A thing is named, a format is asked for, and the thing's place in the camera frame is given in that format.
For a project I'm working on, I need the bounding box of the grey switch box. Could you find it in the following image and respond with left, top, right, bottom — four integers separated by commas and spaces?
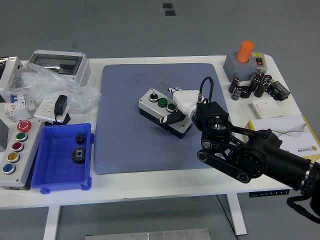
222, 52, 268, 82

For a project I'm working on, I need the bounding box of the white box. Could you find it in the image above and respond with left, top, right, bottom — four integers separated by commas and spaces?
0, 56, 24, 100

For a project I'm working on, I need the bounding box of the white and yellow booklet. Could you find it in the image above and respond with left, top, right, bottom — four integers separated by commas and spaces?
246, 115, 320, 163

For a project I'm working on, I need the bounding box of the orange cylinder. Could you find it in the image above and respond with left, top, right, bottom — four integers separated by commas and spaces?
236, 40, 255, 63

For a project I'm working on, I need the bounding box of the white table leg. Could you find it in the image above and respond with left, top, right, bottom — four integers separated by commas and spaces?
42, 205, 62, 240
226, 193, 248, 236

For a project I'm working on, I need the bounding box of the grey five-button control box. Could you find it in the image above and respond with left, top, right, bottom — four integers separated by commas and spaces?
0, 119, 45, 191

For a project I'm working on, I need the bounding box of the white circuit breaker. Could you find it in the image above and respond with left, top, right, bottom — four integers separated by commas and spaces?
3, 92, 29, 118

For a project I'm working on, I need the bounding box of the white wall switch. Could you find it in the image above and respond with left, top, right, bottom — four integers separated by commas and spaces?
251, 96, 285, 119

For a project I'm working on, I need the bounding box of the clear plastic bag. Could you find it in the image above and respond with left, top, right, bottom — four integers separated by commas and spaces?
6, 61, 102, 112

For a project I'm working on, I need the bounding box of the black power adapter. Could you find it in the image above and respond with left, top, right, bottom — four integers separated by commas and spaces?
53, 94, 69, 123

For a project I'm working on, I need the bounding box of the large black gear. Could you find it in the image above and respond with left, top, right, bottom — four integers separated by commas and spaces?
70, 146, 87, 165

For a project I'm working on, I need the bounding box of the white wall socket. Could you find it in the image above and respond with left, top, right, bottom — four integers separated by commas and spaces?
33, 99, 66, 120

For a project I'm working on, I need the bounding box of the grey metal plate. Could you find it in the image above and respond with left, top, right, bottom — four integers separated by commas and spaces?
84, 228, 211, 240

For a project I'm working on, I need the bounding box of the blue plastic bin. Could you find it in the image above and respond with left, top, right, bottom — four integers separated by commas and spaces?
31, 122, 95, 195

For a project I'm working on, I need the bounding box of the black table control panel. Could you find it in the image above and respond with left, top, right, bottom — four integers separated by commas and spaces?
249, 189, 291, 198

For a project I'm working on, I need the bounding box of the grey enclosure with clear window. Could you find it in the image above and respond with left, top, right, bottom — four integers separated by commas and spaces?
27, 49, 91, 87

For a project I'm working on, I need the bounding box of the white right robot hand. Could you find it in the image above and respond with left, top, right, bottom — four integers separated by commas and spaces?
155, 86, 200, 126

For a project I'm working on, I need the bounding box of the black module with green terminal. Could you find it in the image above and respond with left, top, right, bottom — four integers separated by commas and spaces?
266, 80, 291, 102

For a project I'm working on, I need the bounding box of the small black gear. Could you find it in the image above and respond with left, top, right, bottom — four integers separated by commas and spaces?
74, 133, 88, 145

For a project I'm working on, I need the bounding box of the grey box corner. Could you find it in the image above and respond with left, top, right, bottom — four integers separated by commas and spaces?
0, 119, 8, 153

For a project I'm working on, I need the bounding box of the black ring coil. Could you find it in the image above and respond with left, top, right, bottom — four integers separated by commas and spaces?
240, 85, 253, 99

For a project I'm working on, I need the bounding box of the grey four-button control box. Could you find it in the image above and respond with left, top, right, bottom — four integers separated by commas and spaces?
138, 87, 194, 140

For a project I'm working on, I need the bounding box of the blue-grey table mat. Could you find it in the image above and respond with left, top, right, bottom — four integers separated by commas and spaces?
93, 62, 240, 176

